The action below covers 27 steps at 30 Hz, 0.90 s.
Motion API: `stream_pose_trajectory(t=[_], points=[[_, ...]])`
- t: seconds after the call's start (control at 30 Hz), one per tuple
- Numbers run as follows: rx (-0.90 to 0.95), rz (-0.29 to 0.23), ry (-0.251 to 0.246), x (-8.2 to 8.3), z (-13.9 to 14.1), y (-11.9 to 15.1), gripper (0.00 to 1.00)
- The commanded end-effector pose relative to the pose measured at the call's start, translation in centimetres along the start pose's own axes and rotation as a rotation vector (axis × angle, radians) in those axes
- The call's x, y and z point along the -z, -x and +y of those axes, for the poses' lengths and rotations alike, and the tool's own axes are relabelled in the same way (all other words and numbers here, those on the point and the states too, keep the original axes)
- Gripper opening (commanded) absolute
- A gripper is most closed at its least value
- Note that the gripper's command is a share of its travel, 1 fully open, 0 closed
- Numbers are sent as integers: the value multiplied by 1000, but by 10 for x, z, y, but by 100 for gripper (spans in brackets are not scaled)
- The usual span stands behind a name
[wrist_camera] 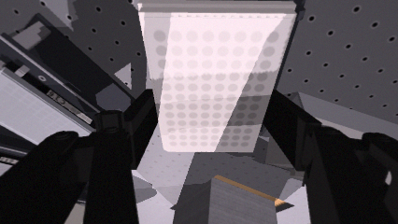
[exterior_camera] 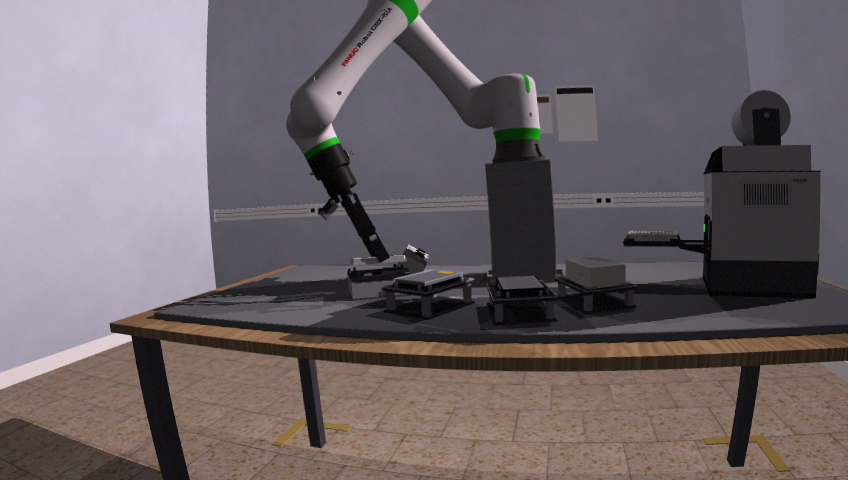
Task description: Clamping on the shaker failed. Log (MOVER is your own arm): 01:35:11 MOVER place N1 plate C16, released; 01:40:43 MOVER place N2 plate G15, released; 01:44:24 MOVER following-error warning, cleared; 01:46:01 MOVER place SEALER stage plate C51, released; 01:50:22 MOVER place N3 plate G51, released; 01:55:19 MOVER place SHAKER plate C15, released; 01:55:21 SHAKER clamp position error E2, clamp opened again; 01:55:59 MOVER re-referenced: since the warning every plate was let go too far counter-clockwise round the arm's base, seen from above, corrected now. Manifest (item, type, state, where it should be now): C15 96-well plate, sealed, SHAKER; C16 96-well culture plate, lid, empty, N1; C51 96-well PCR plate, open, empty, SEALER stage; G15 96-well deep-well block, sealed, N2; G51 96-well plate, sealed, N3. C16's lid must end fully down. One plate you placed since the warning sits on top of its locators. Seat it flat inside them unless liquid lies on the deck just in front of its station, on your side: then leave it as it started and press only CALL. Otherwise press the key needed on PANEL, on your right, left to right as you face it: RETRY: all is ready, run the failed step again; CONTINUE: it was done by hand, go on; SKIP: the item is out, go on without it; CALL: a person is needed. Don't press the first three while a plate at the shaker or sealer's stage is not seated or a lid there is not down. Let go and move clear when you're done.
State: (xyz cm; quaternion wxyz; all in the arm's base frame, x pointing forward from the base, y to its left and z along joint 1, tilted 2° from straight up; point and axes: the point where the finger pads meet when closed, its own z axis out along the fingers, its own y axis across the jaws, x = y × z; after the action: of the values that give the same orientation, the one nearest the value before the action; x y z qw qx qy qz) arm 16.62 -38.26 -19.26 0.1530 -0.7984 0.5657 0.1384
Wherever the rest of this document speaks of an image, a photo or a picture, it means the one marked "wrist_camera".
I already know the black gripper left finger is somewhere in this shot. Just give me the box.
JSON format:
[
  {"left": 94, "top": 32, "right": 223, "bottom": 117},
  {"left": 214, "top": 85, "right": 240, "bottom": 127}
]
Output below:
[{"left": 0, "top": 89, "right": 158, "bottom": 224}]

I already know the grey button panel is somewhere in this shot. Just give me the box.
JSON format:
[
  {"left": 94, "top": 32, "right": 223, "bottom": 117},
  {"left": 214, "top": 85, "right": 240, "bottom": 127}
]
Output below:
[{"left": 262, "top": 92, "right": 398, "bottom": 179}]

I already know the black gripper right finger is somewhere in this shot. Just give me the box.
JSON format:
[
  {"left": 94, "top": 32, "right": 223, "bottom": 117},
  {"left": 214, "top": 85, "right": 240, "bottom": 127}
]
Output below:
[{"left": 263, "top": 90, "right": 398, "bottom": 224}]

